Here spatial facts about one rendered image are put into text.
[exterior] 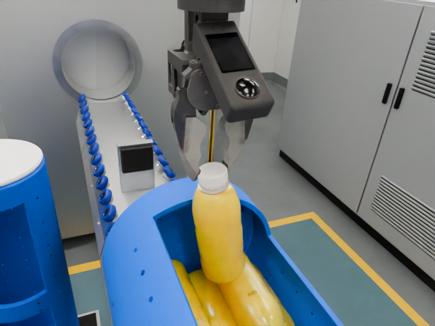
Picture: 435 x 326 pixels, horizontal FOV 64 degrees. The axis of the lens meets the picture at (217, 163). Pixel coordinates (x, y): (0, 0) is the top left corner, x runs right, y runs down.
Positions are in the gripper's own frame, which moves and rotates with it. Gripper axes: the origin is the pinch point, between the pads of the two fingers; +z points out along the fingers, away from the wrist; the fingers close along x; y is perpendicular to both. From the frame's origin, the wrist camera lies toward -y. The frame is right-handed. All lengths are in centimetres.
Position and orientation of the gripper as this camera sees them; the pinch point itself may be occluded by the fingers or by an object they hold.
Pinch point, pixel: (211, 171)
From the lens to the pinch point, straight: 44.1
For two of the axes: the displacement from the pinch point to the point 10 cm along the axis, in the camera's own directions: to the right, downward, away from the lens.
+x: -9.2, 1.5, -3.5
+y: -3.8, -4.6, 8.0
